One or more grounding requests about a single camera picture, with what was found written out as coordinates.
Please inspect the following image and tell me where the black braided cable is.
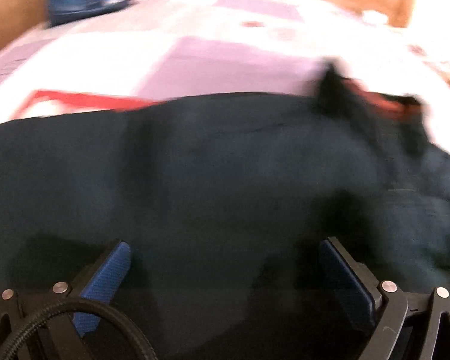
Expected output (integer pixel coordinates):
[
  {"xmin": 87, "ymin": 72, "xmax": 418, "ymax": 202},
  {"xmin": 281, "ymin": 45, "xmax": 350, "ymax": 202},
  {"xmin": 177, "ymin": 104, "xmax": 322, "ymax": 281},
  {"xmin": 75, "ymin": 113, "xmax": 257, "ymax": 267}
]
[{"xmin": 0, "ymin": 298, "xmax": 158, "ymax": 360}]

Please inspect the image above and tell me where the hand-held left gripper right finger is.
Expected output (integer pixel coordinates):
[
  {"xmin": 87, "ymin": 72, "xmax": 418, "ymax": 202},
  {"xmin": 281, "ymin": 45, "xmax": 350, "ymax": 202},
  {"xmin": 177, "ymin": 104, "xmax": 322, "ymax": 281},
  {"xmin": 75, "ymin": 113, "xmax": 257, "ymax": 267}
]
[{"xmin": 318, "ymin": 237, "xmax": 450, "ymax": 360}]

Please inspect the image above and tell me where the pink purple patchwork quilt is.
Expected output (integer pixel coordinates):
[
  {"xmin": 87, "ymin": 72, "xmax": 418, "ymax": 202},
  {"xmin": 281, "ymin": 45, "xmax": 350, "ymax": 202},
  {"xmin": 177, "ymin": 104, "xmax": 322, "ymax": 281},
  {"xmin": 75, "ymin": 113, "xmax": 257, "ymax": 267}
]
[{"xmin": 0, "ymin": 0, "xmax": 450, "ymax": 151}]

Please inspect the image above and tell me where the red checked blanket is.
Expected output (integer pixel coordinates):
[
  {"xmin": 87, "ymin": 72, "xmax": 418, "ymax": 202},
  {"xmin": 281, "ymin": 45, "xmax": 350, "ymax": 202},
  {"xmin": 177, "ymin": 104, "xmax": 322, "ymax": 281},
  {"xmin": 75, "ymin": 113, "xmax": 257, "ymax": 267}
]
[{"xmin": 0, "ymin": 89, "xmax": 169, "ymax": 126}]

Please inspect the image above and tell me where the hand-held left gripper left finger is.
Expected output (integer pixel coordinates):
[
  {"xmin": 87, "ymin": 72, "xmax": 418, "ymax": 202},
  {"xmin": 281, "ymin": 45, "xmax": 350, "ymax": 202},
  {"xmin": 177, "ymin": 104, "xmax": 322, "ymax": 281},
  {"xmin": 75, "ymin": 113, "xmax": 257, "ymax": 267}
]
[{"xmin": 0, "ymin": 238, "xmax": 132, "ymax": 360}]

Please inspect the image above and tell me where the dark navy jacket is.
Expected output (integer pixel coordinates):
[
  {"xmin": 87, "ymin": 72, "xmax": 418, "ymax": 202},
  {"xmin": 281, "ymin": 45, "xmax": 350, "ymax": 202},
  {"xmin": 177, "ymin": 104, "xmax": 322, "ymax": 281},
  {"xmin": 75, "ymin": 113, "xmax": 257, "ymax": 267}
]
[{"xmin": 0, "ymin": 58, "xmax": 450, "ymax": 360}]

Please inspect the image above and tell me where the wooden side panel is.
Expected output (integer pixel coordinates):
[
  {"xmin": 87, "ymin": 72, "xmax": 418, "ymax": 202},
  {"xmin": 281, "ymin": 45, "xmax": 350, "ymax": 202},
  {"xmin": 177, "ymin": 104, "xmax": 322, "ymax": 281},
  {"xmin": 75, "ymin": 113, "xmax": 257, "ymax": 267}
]
[{"xmin": 0, "ymin": 0, "xmax": 49, "ymax": 61}]

